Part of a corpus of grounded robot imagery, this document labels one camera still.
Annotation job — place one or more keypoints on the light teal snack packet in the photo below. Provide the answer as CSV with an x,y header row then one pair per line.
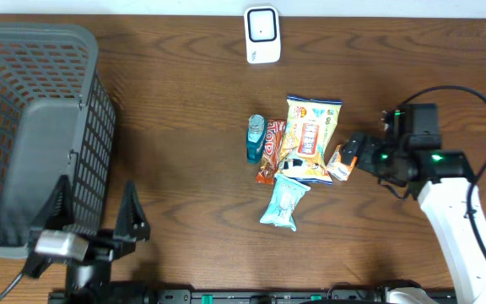
x,y
286,195

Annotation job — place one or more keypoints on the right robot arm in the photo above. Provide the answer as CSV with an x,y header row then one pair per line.
x,y
411,155

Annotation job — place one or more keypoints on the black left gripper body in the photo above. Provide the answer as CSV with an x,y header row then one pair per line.
x,y
101,253

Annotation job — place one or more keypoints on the red chocolate bar wrapper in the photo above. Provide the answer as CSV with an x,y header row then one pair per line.
x,y
270,155

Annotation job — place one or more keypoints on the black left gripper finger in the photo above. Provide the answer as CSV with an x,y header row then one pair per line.
x,y
57,211
131,223

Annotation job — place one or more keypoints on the yellow snack bag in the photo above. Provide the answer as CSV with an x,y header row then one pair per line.
x,y
309,127

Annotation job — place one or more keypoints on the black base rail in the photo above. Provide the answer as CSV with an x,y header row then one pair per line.
x,y
339,294

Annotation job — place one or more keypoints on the teal mouthwash bottle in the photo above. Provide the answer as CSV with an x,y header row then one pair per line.
x,y
255,138

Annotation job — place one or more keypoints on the white barcode scanner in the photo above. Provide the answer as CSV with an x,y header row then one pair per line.
x,y
263,39

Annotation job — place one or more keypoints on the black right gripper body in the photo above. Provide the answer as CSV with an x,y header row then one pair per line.
x,y
374,155

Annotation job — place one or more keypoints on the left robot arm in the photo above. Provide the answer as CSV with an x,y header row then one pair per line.
x,y
95,278

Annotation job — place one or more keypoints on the gray plastic basket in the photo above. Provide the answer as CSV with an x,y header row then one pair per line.
x,y
56,119

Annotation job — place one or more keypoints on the orange small box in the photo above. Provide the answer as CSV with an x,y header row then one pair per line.
x,y
339,166

